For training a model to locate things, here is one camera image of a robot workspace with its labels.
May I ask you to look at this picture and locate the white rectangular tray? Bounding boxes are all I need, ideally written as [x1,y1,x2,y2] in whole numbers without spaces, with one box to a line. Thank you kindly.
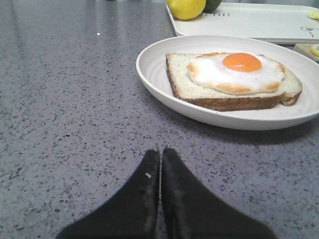
[169,2,319,44]

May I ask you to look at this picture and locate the lemon slice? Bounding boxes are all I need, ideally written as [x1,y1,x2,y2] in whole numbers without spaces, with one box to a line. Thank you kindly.
[310,44,319,56]

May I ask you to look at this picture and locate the white round plate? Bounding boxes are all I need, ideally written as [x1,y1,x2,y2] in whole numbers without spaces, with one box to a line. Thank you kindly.
[136,36,319,130]

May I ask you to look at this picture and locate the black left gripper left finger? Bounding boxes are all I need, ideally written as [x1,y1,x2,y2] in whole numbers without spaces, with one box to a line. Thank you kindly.
[57,150,160,239]

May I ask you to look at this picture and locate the fried egg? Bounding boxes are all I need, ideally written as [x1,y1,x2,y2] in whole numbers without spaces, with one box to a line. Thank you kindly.
[187,53,285,95]

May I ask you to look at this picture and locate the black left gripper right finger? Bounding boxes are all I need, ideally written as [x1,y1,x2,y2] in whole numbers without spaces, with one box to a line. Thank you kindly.
[161,148,276,239]

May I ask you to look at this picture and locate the green lime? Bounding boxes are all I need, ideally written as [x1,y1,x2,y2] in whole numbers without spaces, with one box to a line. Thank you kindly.
[203,0,222,13]

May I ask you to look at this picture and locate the bottom bread slice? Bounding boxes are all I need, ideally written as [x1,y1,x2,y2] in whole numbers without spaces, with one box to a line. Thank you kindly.
[166,53,303,112]

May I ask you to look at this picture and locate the wooden cutting board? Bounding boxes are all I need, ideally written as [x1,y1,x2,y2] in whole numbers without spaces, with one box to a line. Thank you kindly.
[294,43,319,61]

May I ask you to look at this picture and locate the yellow lemon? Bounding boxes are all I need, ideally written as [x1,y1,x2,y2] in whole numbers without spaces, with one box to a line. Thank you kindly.
[166,0,206,20]

